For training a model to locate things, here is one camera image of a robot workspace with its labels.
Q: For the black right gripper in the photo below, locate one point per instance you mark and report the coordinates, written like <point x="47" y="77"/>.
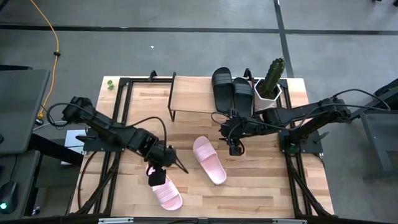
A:
<point x="245" y="126"/>

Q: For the pink rubber slide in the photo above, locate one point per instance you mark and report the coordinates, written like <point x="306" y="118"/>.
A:
<point x="210" y="161"/>
<point x="168" y="196"/>

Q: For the white box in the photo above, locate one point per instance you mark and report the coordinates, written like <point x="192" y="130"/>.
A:
<point x="73" y="138"/>

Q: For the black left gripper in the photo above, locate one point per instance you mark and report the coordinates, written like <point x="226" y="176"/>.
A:
<point x="163" y="155"/>

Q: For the black rubber slide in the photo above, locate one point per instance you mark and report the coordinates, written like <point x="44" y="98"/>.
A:
<point x="243" y="96"/>
<point x="222" y="90"/>

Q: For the green cactus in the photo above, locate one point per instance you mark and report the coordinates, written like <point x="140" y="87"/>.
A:
<point x="273" y="76"/>

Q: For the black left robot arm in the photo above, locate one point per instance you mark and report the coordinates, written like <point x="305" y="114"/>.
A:
<point x="115" y="132"/>

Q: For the wooden shelf black frame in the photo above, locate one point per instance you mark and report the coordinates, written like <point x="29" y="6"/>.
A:
<point x="192" y="96"/>

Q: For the black device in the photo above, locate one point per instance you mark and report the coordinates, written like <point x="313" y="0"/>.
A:
<point x="387" y="90"/>

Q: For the grey metal stand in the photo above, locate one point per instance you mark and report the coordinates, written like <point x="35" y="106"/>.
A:
<point x="377" y="130"/>

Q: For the grey desk top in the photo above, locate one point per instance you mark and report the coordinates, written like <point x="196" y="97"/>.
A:
<point x="21" y="93"/>
<point x="26" y="174"/>

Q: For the black computer mouse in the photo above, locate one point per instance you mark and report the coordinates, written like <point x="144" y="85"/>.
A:
<point x="7" y="196"/>

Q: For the silver metal bracket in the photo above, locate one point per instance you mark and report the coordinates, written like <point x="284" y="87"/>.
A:
<point x="289" y="221"/>
<point x="115" y="221"/>

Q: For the black metal table frame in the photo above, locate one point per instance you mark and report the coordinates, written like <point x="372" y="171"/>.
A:
<point x="149" y="80"/>

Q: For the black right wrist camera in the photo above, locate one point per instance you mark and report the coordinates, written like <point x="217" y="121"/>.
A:
<point x="235" y="149"/>

